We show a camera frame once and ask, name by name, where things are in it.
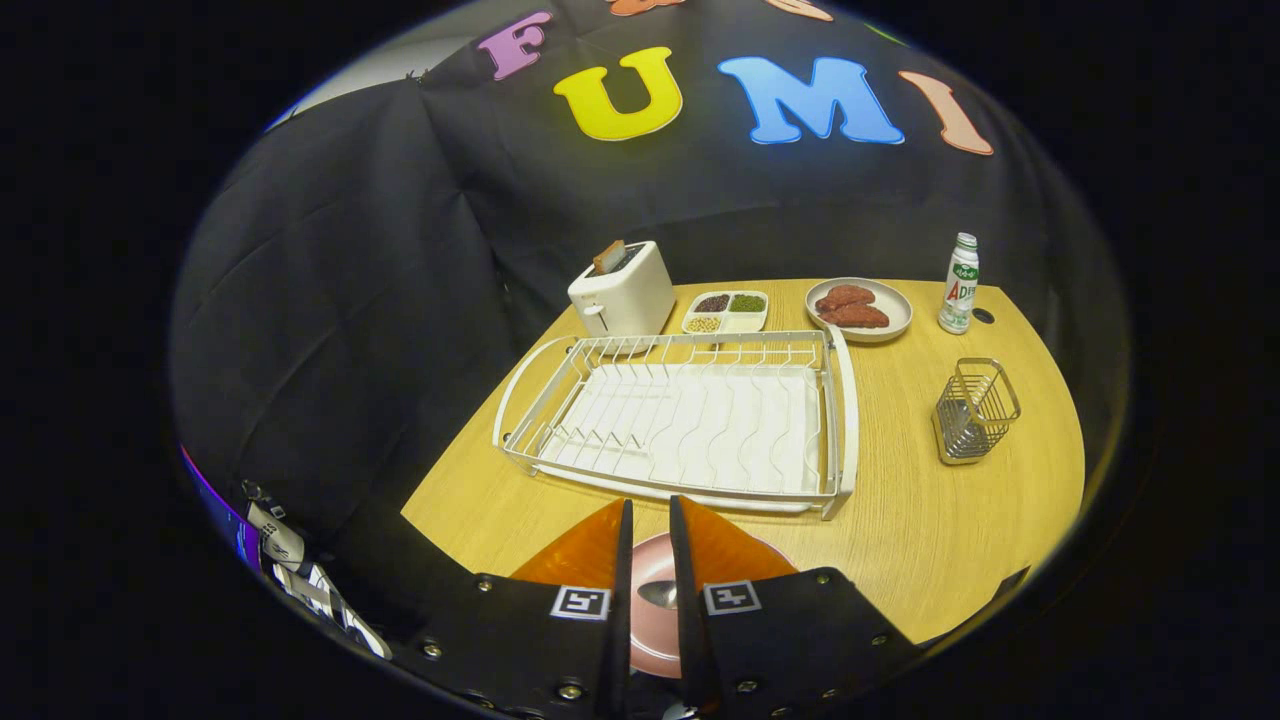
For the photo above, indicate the white toaster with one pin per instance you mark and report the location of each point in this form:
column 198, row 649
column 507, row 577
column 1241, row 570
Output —
column 630, row 295

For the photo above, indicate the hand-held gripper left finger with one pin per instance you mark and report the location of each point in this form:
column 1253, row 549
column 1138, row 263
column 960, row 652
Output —
column 620, row 650

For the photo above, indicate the white green label bottle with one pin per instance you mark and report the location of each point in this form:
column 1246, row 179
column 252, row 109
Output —
column 958, row 295

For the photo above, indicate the black backdrop cloth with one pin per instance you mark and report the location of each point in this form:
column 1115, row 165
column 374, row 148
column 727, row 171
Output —
column 350, row 300

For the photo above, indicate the red meat patty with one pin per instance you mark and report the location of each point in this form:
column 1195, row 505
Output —
column 845, row 297
column 858, row 317

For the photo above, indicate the white drip tray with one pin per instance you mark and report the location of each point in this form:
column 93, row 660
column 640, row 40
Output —
column 700, row 440

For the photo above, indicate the pile of dark red beans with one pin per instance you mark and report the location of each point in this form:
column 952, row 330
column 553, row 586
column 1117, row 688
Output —
column 712, row 303

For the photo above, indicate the pile of yellow soybeans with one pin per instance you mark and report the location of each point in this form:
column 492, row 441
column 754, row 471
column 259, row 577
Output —
column 703, row 324

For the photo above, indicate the white divided dish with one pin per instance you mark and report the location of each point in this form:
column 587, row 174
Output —
column 745, row 322

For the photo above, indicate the pile of green beans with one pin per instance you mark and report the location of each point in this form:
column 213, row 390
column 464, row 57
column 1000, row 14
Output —
column 748, row 303

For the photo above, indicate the pink plate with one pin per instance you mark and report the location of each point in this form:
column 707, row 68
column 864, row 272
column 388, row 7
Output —
column 655, row 640

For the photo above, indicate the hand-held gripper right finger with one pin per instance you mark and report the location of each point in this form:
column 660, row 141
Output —
column 684, row 640

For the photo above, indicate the brown bread slice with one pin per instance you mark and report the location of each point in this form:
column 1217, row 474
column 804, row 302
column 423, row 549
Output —
column 608, row 258

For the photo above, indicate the white round plate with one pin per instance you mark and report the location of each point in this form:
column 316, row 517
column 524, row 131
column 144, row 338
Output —
column 895, row 300

